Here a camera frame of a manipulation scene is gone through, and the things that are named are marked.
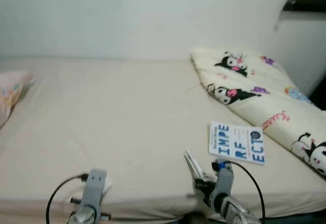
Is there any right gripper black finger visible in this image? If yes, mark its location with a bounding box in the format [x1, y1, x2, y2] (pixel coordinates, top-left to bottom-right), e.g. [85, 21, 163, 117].
[184, 150, 200, 180]
[188, 152, 207, 181]

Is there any white book with blue letters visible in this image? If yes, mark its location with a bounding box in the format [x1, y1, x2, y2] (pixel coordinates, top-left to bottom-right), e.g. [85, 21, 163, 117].
[207, 121, 266, 165]

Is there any pink pillow with dotted print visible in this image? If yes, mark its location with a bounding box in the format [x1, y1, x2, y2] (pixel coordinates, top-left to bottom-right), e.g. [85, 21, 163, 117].
[0, 71, 34, 129]

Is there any mattress with cream sheet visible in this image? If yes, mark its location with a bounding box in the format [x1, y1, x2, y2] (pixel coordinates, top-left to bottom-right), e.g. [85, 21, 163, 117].
[0, 56, 326, 222]

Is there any cream blanket with cartoon print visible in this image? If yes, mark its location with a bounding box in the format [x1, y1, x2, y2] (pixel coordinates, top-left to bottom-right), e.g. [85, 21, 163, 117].
[191, 47, 326, 177]

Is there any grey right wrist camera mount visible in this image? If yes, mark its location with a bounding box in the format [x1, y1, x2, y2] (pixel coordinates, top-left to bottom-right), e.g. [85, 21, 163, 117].
[211, 158, 235, 200]

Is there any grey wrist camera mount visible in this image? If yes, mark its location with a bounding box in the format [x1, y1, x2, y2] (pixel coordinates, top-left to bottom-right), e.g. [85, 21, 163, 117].
[211, 158, 235, 200]
[81, 169, 108, 212]

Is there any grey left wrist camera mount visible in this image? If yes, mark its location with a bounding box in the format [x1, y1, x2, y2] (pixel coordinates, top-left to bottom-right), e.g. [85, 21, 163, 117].
[81, 169, 108, 212]

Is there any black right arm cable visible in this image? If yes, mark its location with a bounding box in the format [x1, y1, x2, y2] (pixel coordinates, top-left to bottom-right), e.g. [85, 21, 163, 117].
[222, 160, 267, 220]

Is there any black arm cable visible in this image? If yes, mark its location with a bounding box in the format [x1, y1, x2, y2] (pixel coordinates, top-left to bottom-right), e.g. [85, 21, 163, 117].
[222, 160, 267, 220]
[45, 173, 90, 224]

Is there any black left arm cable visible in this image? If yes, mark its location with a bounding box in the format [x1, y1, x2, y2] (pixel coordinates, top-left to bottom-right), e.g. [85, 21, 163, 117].
[45, 173, 90, 224]

